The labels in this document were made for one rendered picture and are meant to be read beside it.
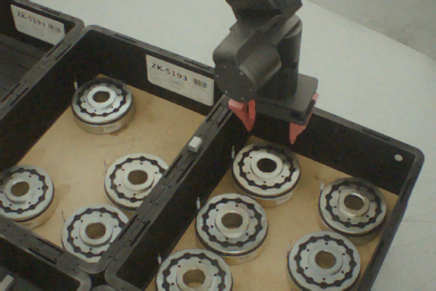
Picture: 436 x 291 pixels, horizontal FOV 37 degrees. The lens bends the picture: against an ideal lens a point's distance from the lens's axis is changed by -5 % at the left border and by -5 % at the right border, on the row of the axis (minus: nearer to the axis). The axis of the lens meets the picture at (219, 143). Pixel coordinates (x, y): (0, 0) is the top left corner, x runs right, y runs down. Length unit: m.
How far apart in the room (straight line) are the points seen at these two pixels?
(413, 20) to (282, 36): 2.00
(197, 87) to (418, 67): 0.57
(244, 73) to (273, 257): 0.32
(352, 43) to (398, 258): 0.54
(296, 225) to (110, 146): 0.32
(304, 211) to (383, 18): 1.80
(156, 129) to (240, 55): 0.39
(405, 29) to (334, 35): 1.23
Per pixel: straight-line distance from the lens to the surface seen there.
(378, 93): 1.40
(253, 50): 0.78
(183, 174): 0.95
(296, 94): 0.89
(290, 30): 0.82
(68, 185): 1.07
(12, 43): 1.33
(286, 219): 1.01
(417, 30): 2.74
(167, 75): 1.12
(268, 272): 0.96
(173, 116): 1.14
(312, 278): 0.93
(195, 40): 1.47
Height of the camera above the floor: 1.66
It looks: 49 degrees down
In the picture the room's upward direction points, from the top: 1 degrees clockwise
